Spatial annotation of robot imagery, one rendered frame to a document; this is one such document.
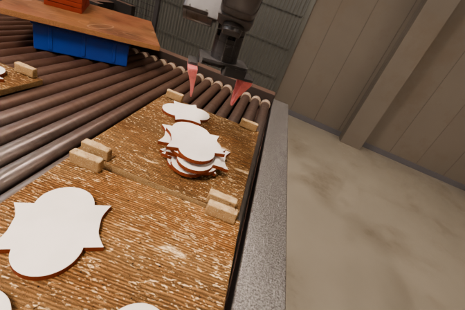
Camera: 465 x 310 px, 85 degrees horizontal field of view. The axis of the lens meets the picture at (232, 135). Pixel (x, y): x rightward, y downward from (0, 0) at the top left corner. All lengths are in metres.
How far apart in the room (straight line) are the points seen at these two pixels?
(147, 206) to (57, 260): 0.15
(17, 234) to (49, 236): 0.04
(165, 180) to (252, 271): 0.23
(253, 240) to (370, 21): 3.68
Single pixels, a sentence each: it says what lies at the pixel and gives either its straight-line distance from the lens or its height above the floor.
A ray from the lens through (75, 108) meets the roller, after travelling 0.79.
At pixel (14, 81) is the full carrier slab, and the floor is 0.94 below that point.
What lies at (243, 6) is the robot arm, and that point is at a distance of 0.40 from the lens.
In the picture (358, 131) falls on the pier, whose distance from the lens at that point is 4.02.
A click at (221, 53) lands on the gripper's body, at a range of 0.53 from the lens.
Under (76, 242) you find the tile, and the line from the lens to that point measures 0.42.
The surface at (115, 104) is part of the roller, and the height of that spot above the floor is 0.91.
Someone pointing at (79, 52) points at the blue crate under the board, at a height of 0.94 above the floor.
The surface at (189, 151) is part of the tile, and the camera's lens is 0.53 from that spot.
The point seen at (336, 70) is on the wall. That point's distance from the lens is 4.00.
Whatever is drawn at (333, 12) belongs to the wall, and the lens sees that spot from 3.96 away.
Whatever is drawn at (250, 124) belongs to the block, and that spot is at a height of 0.95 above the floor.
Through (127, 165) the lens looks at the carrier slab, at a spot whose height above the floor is 0.94.
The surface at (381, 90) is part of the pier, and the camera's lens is 3.90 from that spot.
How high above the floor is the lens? 1.29
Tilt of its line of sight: 27 degrees down
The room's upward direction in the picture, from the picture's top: 21 degrees clockwise
